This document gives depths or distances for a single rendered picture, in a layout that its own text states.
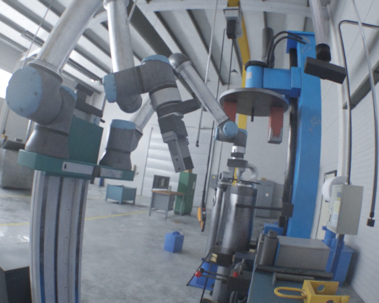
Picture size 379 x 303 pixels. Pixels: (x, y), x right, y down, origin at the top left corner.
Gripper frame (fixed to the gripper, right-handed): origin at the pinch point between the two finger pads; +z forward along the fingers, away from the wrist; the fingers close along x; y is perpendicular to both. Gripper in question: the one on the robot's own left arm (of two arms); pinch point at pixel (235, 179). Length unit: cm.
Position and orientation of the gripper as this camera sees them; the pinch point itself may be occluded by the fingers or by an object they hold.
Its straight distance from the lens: 150.5
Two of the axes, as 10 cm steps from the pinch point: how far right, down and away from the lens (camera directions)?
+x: -8.5, -0.6, 5.2
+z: -1.5, 9.8, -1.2
